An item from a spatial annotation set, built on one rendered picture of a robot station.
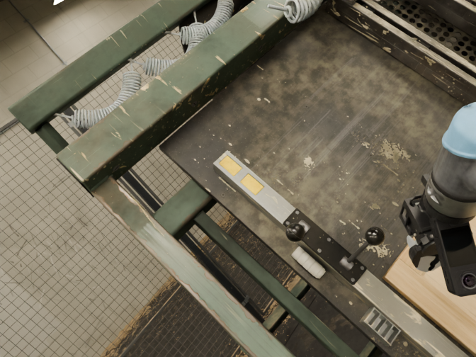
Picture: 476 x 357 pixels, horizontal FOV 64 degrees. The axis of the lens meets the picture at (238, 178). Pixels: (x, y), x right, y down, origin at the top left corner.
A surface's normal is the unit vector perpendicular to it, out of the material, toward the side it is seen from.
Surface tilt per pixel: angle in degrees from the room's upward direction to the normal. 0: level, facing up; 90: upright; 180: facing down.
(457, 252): 66
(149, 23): 90
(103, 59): 90
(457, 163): 78
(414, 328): 59
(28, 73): 90
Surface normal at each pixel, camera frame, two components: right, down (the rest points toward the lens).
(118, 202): 0.02, -0.39
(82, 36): 0.51, -0.13
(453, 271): -0.11, -0.13
